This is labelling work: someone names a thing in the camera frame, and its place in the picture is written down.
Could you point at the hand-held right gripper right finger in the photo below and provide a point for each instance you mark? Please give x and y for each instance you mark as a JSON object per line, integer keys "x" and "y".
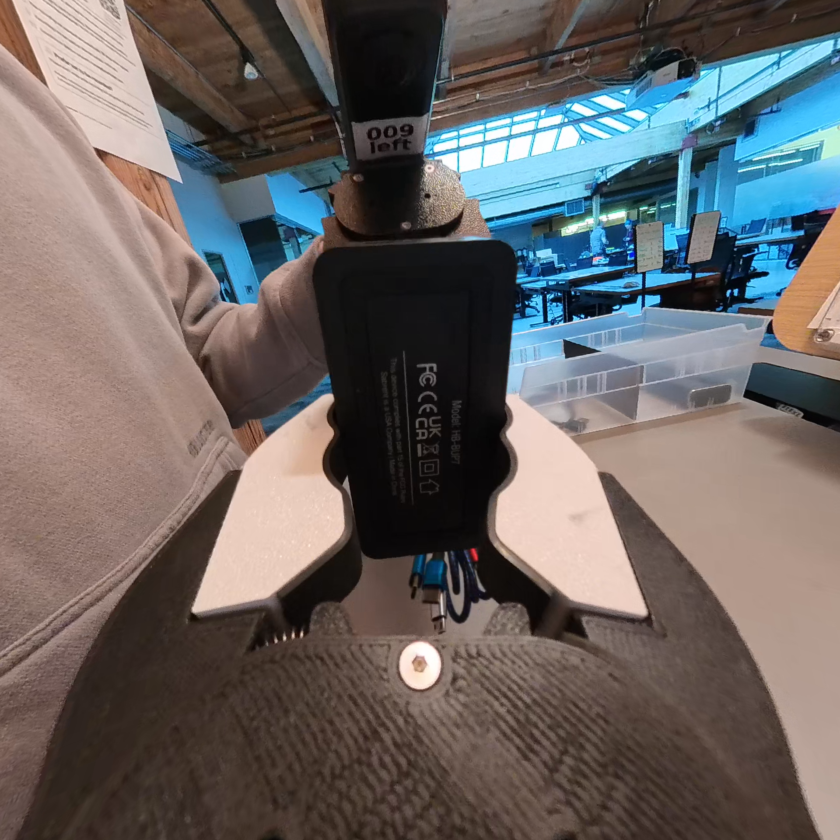
{"x": 568, "y": 518}

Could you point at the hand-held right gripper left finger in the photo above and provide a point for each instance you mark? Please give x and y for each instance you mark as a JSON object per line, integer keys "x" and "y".
{"x": 282, "y": 518}

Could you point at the black usb hub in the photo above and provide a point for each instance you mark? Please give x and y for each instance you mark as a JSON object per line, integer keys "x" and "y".
{"x": 413, "y": 367}

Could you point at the person's left forearm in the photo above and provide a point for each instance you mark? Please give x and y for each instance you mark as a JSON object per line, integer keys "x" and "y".
{"x": 262, "y": 341}

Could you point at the small black adapter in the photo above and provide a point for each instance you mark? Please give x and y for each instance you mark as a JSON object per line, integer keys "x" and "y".
{"x": 577, "y": 424}

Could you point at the ceiling spot lamp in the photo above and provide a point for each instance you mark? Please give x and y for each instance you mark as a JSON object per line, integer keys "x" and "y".
{"x": 250, "y": 69}

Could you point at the skylight window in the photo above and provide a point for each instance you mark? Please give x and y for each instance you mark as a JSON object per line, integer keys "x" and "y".
{"x": 525, "y": 134}

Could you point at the clear plastic divided bin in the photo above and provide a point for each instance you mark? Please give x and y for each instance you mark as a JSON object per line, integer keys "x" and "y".
{"x": 656, "y": 374}
{"x": 558, "y": 341}

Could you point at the black flat device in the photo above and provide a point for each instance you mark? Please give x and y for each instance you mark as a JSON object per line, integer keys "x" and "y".
{"x": 710, "y": 395}

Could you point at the person's grey hoodie torso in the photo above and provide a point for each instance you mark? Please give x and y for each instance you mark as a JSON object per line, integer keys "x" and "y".
{"x": 85, "y": 394}

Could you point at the long office desk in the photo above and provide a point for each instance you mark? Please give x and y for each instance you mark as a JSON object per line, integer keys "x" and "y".
{"x": 610, "y": 282}

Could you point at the white ceiling projector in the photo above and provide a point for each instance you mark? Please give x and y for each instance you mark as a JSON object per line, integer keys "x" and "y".
{"x": 659, "y": 82}

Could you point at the whiteboard on stand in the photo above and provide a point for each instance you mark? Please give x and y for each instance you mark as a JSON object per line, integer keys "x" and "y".
{"x": 703, "y": 236}
{"x": 649, "y": 246}

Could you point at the white printed paper sheet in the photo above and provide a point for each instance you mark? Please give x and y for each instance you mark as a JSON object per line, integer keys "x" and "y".
{"x": 98, "y": 79}

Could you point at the black office chair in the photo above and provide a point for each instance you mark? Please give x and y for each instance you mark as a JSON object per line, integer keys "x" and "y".
{"x": 735, "y": 269}

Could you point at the plywood board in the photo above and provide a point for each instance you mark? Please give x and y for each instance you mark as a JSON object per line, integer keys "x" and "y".
{"x": 804, "y": 289}

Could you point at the wooden post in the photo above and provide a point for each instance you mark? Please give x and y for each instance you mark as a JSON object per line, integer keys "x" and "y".
{"x": 148, "y": 190}

